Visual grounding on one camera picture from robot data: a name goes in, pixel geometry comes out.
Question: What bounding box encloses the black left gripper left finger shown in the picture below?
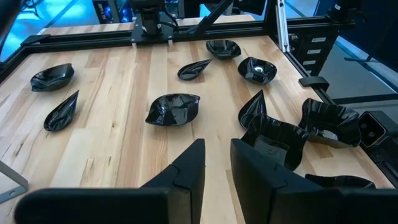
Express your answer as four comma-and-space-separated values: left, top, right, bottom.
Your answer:
14, 138, 206, 224

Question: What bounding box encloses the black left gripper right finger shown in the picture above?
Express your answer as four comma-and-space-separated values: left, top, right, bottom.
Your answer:
230, 138, 398, 224

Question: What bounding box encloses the black square wavy plate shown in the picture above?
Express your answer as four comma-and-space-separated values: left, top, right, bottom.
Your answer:
240, 112, 310, 172
298, 97, 363, 149
237, 56, 278, 85

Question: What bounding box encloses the black leaf-shaped plate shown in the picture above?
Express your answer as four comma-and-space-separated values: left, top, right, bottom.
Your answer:
144, 93, 201, 127
30, 62, 76, 93

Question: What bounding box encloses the black teardrop plate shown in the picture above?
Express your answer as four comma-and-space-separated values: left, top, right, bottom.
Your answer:
238, 89, 267, 130
177, 58, 215, 82
43, 90, 80, 132

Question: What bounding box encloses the black shallow plate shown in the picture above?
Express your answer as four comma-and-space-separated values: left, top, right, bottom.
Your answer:
304, 174, 377, 190

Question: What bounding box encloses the black round plate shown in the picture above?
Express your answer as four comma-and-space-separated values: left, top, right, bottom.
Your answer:
205, 39, 243, 60

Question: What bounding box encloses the black labelled drawer cabinet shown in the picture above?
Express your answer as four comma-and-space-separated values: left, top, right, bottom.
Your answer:
290, 24, 343, 77

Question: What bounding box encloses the wooden background table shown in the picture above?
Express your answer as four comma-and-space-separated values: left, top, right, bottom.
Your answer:
36, 14, 256, 37

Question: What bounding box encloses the computer tower with blue lights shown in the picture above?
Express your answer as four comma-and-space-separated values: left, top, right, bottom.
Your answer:
92, 0, 136, 25

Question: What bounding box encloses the black corner bracket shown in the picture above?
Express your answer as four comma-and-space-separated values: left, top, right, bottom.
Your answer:
298, 76, 331, 92

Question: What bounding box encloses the table-level camera box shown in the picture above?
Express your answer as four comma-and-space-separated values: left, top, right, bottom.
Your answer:
357, 110, 398, 149

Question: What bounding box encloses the silver aluminium extrusion post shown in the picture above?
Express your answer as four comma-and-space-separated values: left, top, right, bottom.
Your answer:
276, 0, 292, 54

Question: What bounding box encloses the black diagonal frame strut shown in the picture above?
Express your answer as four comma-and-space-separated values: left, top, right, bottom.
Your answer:
185, 0, 234, 35

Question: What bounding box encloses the black aluminium table frame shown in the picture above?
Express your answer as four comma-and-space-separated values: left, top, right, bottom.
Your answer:
0, 14, 398, 187

